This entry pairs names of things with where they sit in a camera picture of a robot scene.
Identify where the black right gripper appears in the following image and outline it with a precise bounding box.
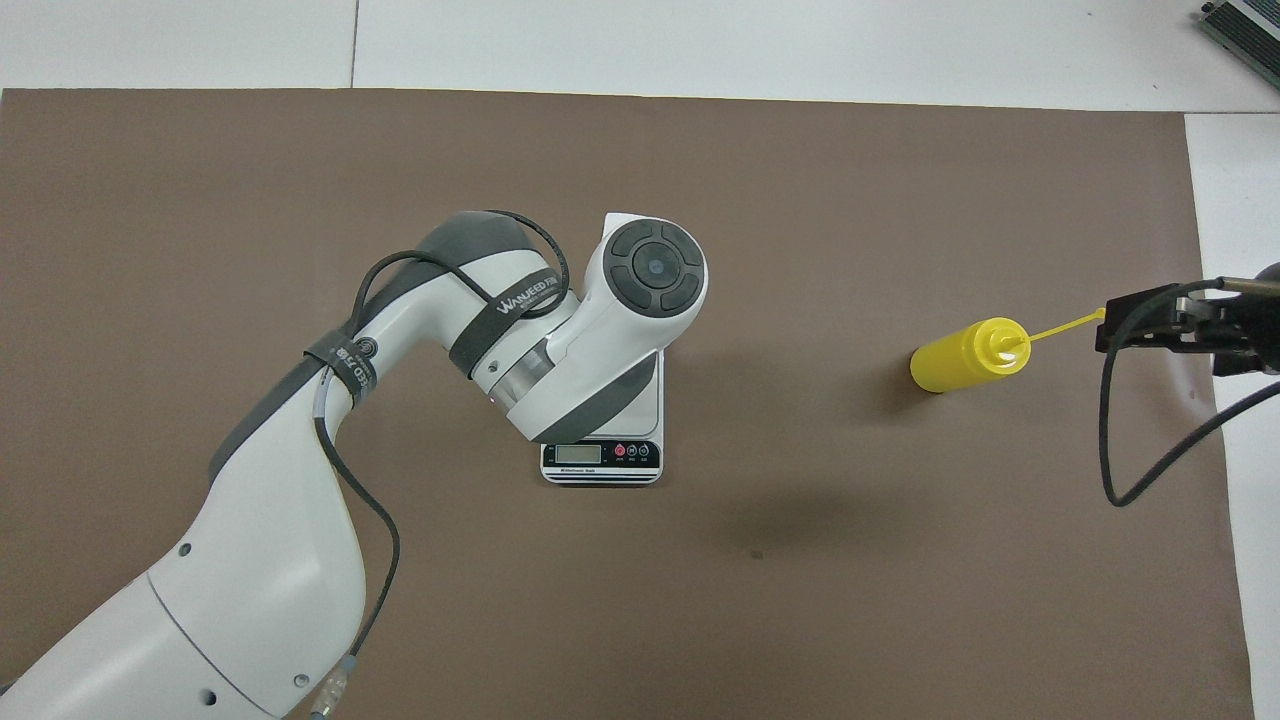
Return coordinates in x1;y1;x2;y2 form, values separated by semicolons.
1095;262;1280;376

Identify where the yellow squeeze bottle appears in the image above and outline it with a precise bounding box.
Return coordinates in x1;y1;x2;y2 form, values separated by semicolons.
910;308;1108;394

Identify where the silver digital kitchen scale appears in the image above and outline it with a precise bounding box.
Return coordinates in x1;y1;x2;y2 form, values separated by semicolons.
541;347;665;487

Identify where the brown table mat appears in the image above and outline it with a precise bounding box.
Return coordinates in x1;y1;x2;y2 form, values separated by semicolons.
0;88;1256;720

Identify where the grey metal device box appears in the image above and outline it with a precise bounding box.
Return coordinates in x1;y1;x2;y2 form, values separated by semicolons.
1197;0;1280;71

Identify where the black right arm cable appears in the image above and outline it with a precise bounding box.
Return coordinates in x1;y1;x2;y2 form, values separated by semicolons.
1098;280;1280;508

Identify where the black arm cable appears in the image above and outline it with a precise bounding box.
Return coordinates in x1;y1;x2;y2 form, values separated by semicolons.
310;210;571;720
1098;280;1280;508

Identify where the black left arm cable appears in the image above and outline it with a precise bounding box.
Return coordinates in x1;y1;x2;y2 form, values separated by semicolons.
310;210;571;720

